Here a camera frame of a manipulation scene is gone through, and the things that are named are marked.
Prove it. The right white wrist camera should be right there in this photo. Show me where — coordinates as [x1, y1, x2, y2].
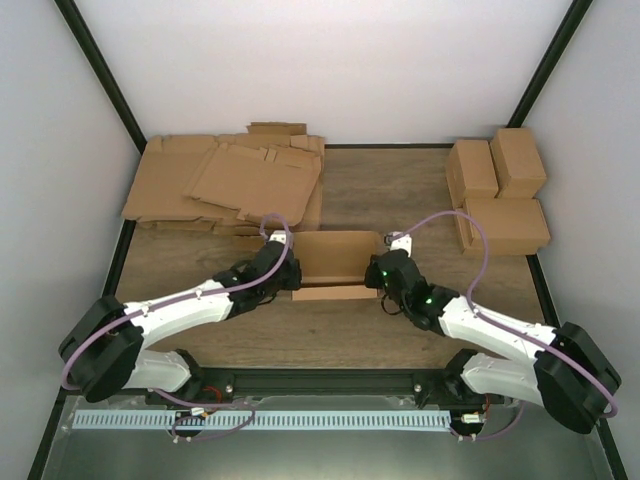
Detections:
[384, 231, 413, 256]

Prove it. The folded cardboard box back right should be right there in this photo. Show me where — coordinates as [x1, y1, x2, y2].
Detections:
[490, 128, 547, 199]

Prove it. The right black frame post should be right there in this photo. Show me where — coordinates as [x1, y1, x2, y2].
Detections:
[506, 0, 593, 128]

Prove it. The brown cardboard box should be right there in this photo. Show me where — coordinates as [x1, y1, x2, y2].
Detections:
[291, 231, 382, 302]

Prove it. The light blue slotted cable duct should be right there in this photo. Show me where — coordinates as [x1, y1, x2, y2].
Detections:
[72, 410, 451, 432]

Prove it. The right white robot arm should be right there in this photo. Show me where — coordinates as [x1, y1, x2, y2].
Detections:
[364, 249, 621, 434]

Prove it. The folded cardboard box back left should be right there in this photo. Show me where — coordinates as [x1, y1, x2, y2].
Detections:
[445, 139, 499, 208]

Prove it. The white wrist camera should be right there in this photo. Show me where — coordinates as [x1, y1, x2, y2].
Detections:
[384, 231, 413, 256]
[269, 230, 293, 248]

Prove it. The black frame post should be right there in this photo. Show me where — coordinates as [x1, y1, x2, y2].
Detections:
[54, 0, 147, 154]
[506, 0, 593, 128]

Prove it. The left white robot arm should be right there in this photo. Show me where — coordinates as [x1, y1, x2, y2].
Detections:
[59, 240, 302, 404]

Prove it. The left black frame post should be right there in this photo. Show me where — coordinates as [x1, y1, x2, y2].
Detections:
[54, 0, 147, 154]

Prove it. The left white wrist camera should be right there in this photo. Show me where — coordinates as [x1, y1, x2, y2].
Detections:
[269, 230, 293, 248]

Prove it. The black aluminium front rail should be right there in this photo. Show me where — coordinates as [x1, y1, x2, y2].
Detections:
[62, 367, 594, 401]

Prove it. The folded cardboard box front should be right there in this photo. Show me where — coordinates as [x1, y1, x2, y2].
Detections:
[457, 198, 551, 256]

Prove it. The stack of flat cardboard sheets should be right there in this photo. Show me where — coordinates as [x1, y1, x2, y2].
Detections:
[122, 122, 325, 236]

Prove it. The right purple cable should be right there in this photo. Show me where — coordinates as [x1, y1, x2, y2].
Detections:
[399, 209, 619, 444]

